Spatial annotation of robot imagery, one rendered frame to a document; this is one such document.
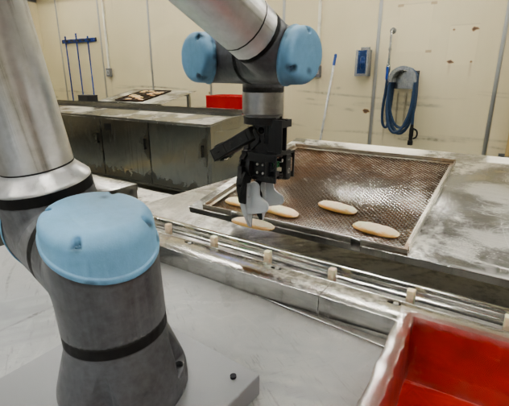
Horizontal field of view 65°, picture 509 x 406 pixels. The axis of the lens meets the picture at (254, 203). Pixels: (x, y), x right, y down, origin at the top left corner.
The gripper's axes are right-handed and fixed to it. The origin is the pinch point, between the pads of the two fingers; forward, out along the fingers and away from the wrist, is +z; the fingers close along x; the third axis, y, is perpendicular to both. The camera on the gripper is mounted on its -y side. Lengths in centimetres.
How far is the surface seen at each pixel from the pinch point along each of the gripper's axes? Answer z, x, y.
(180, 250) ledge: 7.6, -8.1, -12.8
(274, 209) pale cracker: 3.1, 14.2, -3.4
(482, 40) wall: -58, 370, 0
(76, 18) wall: -114, 371, -590
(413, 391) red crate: 11.2, -17.8, 36.5
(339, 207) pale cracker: 1.8, 20.9, 10.2
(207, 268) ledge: 9.3, -8.8, -4.9
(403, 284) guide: 7.6, 3.1, 29.7
